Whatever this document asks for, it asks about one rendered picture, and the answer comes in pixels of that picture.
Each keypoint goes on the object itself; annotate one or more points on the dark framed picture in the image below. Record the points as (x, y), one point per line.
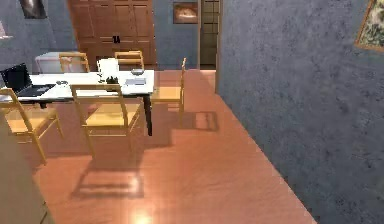
(32, 8)

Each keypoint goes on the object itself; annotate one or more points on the brown framed picture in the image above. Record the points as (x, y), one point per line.
(185, 12)

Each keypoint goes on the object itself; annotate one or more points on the dark panelled door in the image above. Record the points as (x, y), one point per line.
(210, 31)

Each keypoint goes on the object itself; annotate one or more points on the gold framed floral picture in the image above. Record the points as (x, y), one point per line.
(372, 26)

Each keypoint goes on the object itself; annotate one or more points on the small dark plant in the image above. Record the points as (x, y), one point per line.
(112, 80)

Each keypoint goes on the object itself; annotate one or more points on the grey bowl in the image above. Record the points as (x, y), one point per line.
(137, 71)
(61, 82)

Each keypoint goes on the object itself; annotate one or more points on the brown wooden double door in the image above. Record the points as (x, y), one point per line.
(113, 30)

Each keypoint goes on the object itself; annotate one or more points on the black laptop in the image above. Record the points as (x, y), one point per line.
(20, 81)

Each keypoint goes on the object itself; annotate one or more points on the white cloth covered seat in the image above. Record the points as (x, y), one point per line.
(50, 63)

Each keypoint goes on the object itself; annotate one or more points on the white box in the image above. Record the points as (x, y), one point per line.
(108, 68)

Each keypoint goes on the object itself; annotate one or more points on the yellow wooden chair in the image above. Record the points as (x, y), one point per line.
(110, 115)
(170, 93)
(130, 58)
(74, 62)
(23, 124)

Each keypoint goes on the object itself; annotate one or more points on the white dining table black legs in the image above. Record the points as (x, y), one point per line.
(83, 80)

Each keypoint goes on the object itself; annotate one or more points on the beige cabinet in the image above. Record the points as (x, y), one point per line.
(16, 180)

